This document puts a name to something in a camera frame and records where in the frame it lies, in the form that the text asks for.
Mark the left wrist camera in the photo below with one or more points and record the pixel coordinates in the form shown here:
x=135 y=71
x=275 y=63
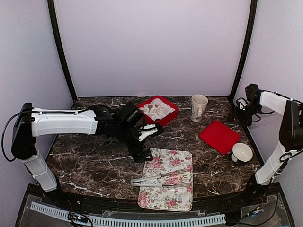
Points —
x=149 y=130

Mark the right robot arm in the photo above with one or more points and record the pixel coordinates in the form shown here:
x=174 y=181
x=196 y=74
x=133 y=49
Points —
x=290 y=133

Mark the white slotted cable duct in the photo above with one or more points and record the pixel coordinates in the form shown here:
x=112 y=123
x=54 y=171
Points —
x=127 y=219

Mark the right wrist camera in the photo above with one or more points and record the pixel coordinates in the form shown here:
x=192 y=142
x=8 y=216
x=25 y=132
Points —
x=241 y=103

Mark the white and dark bowl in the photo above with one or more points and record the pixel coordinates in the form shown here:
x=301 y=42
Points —
x=241 y=154

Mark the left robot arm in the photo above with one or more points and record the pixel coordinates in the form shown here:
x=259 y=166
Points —
x=120 y=124

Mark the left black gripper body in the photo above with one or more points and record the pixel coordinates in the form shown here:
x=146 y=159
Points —
x=132 y=149

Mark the red chocolate box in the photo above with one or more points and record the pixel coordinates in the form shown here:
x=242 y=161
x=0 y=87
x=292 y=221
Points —
x=166 y=112

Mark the red box lid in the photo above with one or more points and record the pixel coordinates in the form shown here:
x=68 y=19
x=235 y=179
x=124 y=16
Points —
x=220 y=137

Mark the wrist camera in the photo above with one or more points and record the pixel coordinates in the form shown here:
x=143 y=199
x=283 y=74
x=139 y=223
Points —
x=149 y=130
x=241 y=103

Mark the floral rectangular tray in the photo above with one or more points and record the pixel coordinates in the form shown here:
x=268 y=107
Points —
x=167 y=198

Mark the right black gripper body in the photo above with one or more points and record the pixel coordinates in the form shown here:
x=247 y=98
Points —
x=245 y=116

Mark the white ceramic mug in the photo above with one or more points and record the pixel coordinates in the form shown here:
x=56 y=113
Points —
x=198 y=106

